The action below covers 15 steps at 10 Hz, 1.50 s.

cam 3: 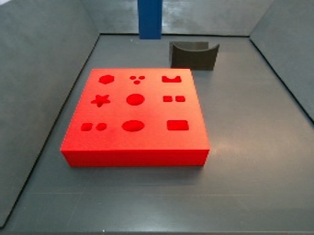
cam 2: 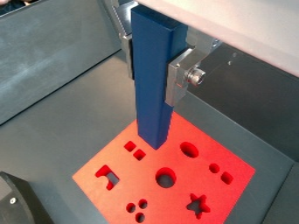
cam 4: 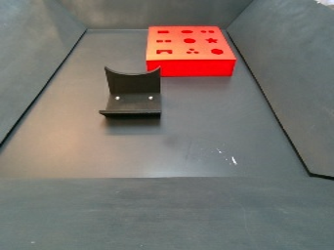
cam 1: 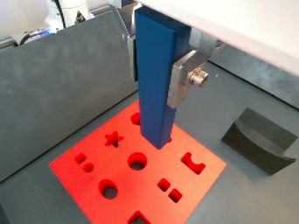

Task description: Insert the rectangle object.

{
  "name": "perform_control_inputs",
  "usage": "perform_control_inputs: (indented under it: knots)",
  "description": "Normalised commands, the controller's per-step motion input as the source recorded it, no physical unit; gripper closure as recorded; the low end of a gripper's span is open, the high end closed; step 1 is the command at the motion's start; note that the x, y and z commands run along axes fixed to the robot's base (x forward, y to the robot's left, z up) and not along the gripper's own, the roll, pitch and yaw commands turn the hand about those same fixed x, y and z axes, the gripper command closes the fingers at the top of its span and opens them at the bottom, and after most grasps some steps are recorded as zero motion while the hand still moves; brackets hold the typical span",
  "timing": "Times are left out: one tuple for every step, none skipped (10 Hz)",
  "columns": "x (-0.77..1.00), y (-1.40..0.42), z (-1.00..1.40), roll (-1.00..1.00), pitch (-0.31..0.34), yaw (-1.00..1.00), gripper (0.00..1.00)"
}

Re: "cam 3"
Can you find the dark grey curved holder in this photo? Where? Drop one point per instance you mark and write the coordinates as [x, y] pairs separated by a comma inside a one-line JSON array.
[[193, 55]]

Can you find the red shape sorting block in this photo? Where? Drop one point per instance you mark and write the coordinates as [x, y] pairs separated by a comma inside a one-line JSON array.
[[137, 119]]

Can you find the blue vertical post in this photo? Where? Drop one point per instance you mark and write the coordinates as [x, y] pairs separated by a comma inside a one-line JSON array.
[[149, 18]]

